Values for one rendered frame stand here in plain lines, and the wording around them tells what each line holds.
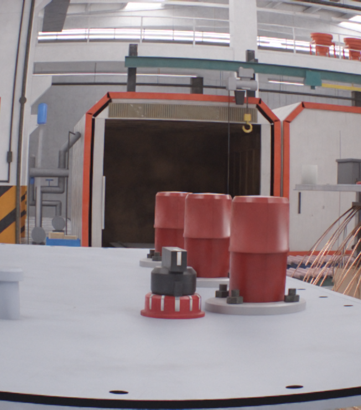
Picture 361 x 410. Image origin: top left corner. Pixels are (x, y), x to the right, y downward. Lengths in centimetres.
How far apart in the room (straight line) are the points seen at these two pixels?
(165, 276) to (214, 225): 38
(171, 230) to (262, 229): 66
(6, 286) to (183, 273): 21
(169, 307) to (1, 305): 20
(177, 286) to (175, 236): 72
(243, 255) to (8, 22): 1083
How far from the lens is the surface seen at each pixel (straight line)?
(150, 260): 176
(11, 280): 97
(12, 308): 98
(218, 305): 111
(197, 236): 144
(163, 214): 176
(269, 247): 111
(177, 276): 106
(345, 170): 433
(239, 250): 112
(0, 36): 1184
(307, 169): 468
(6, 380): 66
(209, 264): 144
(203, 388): 67
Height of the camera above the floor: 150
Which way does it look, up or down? 1 degrees down
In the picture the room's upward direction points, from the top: 1 degrees clockwise
